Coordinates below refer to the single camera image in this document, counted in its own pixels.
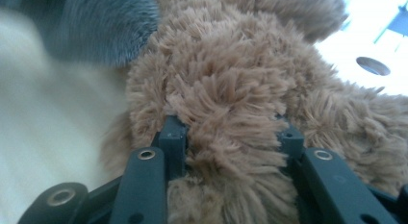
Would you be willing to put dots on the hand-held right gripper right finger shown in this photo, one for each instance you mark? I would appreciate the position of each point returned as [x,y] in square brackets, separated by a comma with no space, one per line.
[291,142]

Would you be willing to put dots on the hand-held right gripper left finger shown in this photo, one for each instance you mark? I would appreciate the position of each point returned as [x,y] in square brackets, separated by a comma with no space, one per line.
[172,144]

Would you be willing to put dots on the brown teddy bear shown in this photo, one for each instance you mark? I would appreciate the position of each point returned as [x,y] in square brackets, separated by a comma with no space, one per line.
[231,89]

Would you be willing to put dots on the grey cloth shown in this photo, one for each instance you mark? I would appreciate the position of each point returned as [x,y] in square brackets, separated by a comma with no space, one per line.
[96,25]

